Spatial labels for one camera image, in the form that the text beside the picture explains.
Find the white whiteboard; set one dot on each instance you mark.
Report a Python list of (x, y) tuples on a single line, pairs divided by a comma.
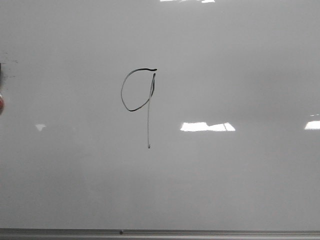
[(150, 114)]

